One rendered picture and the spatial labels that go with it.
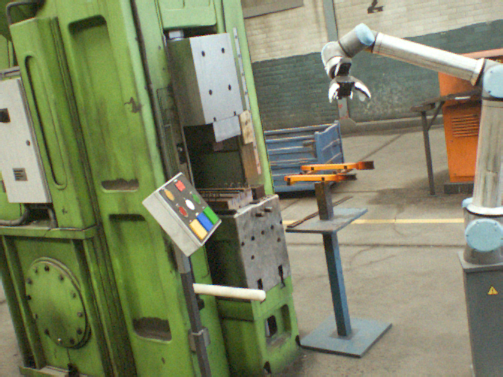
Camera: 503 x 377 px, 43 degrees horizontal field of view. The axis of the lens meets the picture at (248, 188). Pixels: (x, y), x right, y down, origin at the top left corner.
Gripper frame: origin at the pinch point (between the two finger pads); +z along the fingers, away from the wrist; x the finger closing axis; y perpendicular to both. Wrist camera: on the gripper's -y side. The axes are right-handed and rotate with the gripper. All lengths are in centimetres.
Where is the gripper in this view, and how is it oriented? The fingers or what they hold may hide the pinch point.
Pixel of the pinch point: (350, 97)
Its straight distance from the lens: 242.8
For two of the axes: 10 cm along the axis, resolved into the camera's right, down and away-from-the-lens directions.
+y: -0.2, 7.3, 6.8
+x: -9.9, 0.6, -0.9
